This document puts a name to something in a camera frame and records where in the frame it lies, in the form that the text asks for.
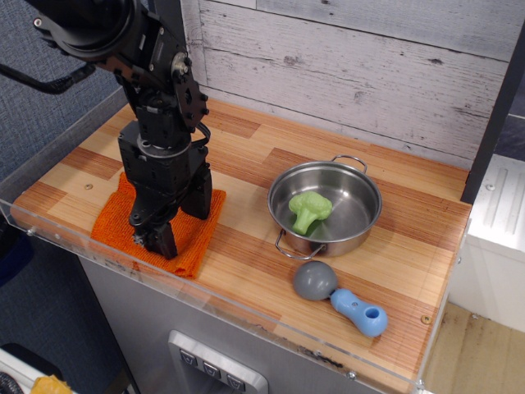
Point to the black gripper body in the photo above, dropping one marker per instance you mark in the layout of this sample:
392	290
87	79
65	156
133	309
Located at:
160	176

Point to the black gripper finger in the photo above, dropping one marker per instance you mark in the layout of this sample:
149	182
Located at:
197	202
160	240

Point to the orange cloth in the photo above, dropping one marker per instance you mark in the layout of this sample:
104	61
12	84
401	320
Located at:
192	235

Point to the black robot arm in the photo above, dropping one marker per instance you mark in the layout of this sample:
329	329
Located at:
142	52

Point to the yellow cloth piece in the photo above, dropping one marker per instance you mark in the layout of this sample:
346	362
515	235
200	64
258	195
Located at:
50	385

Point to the green toy broccoli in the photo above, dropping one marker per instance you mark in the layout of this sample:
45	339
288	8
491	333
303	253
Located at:
309	207

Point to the silver button panel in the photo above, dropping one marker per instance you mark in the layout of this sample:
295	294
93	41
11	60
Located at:
201	369

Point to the stainless steel pot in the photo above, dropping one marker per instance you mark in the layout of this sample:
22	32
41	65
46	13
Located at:
356	200

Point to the grey and blue toy ladle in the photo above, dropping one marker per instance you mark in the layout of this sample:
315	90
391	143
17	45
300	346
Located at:
316	280

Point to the clear acrylic table guard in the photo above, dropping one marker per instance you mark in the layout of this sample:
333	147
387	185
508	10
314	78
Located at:
242	303

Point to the dark grey left post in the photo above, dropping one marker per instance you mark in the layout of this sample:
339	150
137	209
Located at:
165	8

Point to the dark grey post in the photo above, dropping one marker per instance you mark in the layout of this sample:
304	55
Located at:
165	8
503	103

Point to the white aluminium rail block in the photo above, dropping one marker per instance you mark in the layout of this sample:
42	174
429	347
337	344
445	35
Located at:
488	278

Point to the dark grey right post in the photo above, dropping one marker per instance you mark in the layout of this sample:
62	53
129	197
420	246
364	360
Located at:
503	103

